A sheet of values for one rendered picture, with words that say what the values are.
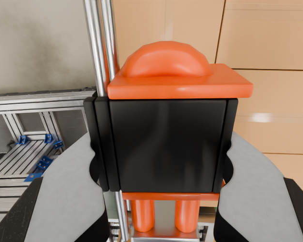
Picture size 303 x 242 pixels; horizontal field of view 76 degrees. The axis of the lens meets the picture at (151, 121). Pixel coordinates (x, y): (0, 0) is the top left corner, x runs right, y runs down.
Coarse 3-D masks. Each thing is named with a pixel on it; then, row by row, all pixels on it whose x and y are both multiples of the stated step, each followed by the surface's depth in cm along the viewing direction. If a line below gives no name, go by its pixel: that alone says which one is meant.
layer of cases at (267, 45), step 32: (128, 0) 66; (160, 0) 66; (192, 0) 66; (224, 0) 65; (256, 0) 65; (288, 0) 65; (128, 32) 71; (160, 32) 70; (192, 32) 70; (224, 32) 70; (256, 32) 69; (288, 32) 69; (256, 64) 75; (288, 64) 74; (256, 96) 81; (288, 96) 80; (256, 128) 88; (288, 128) 87; (288, 160) 95
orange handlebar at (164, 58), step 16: (144, 48) 11; (160, 48) 10; (176, 48) 10; (192, 48) 11; (128, 64) 11; (144, 64) 11; (160, 64) 11; (176, 64) 11; (192, 64) 11; (208, 64) 11; (144, 208) 16; (176, 208) 17; (192, 208) 16; (144, 224) 17; (176, 224) 18; (192, 224) 17
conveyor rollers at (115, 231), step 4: (112, 224) 123; (116, 224) 123; (112, 228) 129; (116, 228) 129; (200, 228) 122; (112, 232) 128; (116, 232) 128; (200, 232) 127; (116, 236) 133; (200, 236) 126; (116, 240) 132
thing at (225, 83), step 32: (224, 64) 13; (128, 96) 10; (160, 96) 10; (192, 96) 10; (224, 96) 10; (128, 128) 11; (160, 128) 11; (192, 128) 11; (224, 128) 11; (128, 160) 12; (160, 160) 12; (192, 160) 12; (224, 160) 12; (128, 192) 13; (160, 192) 13; (192, 192) 13
